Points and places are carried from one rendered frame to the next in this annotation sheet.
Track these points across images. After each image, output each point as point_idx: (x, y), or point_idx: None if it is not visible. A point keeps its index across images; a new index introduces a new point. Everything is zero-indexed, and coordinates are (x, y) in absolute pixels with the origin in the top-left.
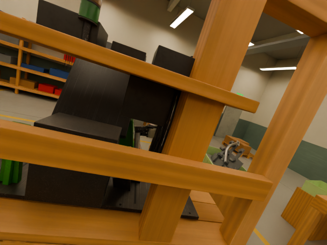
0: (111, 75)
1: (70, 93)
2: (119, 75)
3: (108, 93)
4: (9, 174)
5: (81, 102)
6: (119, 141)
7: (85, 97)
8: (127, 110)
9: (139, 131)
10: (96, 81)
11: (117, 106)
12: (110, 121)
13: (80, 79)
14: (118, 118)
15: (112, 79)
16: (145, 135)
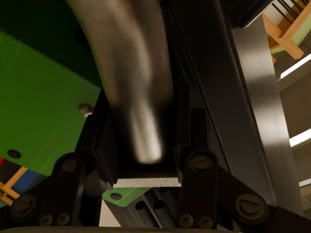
0: (290, 180)
1: (266, 39)
2: (295, 212)
3: (277, 129)
4: None
5: (261, 31)
6: (61, 1)
7: (266, 55)
8: None
9: (190, 115)
10: (280, 122)
11: (268, 114)
12: (247, 26)
13: (276, 89)
14: (253, 72)
15: (288, 174)
16: (50, 192)
